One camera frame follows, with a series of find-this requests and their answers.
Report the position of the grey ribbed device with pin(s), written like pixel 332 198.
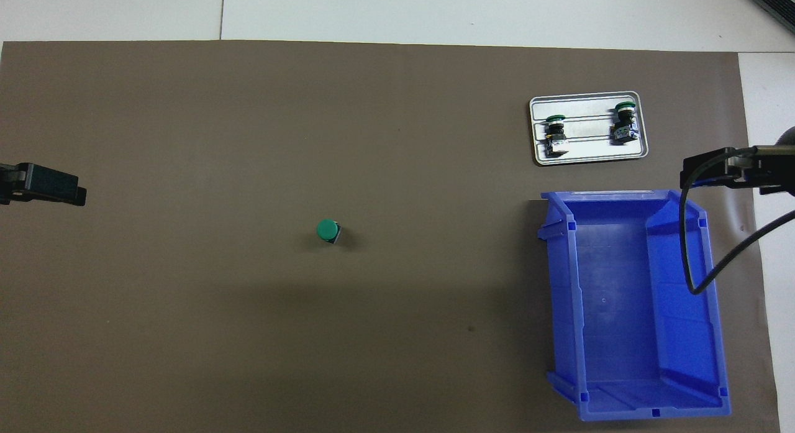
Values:
pixel 779 1

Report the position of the brown table mat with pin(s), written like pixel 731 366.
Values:
pixel 404 141

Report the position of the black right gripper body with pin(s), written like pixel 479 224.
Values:
pixel 789 138

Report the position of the blue plastic storage bin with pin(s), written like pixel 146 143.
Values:
pixel 621 333

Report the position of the green push button switch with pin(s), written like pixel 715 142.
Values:
pixel 623 125
pixel 327 230
pixel 556 135

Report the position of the grey metal tray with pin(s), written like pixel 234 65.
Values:
pixel 590 150

